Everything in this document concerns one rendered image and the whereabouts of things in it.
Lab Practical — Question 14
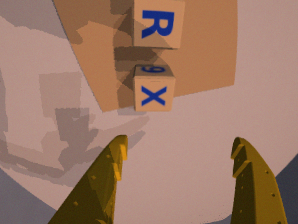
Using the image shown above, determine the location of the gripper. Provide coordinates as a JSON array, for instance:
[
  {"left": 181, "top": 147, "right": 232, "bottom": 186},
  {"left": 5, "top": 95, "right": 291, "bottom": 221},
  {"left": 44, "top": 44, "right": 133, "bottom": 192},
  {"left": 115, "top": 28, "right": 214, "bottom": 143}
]
[{"left": 48, "top": 135, "right": 288, "bottom": 224}]

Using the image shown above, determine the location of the tan letter block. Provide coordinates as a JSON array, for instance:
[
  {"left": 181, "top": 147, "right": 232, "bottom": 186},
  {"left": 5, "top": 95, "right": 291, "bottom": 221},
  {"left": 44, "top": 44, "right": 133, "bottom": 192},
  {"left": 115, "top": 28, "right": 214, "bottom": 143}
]
[
  {"left": 132, "top": 0, "right": 185, "bottom": 50},
  {"left": 133, "top": 64, "right": 176, "bottom": 112}
]

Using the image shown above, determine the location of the tan flat mat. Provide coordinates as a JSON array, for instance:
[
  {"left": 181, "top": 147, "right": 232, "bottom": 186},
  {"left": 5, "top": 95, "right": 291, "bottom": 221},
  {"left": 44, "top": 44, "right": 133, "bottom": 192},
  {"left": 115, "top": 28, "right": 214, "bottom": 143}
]
[{"left": 53, "top": 0, "right": 238, "bottom": 112}]

